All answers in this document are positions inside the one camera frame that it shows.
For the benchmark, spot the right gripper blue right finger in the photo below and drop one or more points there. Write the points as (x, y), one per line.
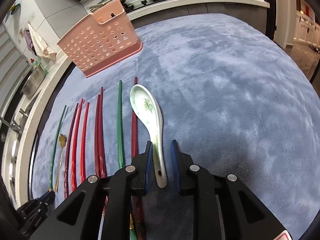
(175, 166)

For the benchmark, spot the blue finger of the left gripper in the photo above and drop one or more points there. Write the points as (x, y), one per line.
(48, 197)

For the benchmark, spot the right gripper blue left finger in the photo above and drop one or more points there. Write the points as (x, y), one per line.
(148, 168)

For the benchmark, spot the green chopstick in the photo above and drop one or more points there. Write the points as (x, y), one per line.
(120, 147)
(54, 148)

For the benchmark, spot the dark maroon chopstick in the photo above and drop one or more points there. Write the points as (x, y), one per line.
(68, 149)

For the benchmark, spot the white ceramic soup spoon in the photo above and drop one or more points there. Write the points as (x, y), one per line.
(148, 112)

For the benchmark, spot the small gold spoon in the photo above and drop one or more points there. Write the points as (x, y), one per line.
(62, 143)

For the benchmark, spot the bright red chopstick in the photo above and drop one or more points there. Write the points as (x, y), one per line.
(74, 149)
(83, 146)

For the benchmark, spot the dark red chopstick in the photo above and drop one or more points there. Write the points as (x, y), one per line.
(101, 137)
(96, 139)

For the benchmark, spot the steel sink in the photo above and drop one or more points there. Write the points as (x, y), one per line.
(10, 151)

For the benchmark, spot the steel faucet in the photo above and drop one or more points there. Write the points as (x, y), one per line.
(13, 125)

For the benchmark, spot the blue fleece table mat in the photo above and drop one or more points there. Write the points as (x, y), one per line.
(230, 97)

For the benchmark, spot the steel colander bowl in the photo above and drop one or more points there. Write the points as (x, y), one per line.
(33, 82)

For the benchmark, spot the pink perforated utensil holder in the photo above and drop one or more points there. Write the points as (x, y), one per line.
(101, 39)

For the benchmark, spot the green dish soap bottle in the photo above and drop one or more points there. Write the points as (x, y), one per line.
(36, 64)

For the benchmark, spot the white hanging towel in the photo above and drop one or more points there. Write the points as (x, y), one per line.
(41, 47)

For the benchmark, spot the purple hanging cloth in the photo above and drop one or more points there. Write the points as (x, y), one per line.
(29, 41)

